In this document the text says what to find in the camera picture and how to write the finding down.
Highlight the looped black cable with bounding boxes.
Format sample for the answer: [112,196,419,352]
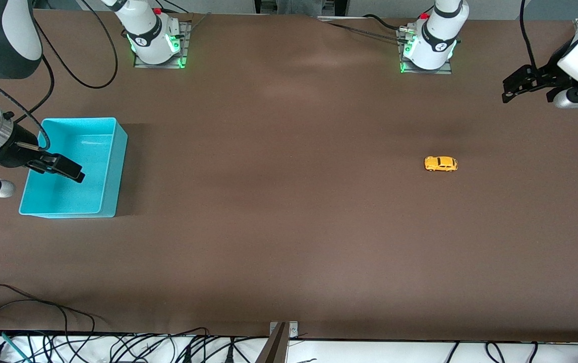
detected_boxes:
[486,342,506,363]

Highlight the turquoise plastic bin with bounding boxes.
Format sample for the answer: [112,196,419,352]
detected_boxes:
[19,117,129,219]

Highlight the teal cable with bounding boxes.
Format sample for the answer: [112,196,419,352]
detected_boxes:
[1,331,32,363]

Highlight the silver table edge bracket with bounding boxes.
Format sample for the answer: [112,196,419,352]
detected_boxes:
[270,321,299,338]

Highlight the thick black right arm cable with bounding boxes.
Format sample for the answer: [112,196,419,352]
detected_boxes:
[14,0,119,125]

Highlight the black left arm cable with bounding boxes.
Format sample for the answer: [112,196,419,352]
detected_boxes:
[519,0,539,71]

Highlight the tangled black cable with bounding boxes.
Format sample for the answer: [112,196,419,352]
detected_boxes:
[110,328,210,363]

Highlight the thin grey base cable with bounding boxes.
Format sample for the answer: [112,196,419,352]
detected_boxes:
[327,23,403,43]

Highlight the dark camera mount pole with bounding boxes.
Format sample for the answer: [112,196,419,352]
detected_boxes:
[255,323,288,363]

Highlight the yellow beetle toy car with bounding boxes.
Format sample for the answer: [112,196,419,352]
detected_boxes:
[424,156,458,172]

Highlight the black base power cable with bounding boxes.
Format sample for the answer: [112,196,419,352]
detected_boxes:
[365,14,406,32]

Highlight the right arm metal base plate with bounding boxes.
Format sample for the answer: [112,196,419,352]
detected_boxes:
[133,20,192,70]

